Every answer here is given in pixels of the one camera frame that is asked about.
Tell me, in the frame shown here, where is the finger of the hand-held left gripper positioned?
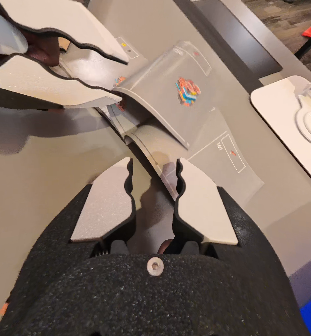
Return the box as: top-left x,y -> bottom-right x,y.
0,0 -> 130,66
0,54 -> 123,109

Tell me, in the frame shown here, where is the grey instruction booklet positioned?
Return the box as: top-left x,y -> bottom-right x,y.
58,37 -> 264,202

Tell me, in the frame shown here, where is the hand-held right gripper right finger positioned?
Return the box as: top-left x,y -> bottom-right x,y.
172,157 -> 239,246

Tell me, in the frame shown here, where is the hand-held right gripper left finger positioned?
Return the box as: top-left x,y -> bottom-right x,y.
70,157 -> 137,243

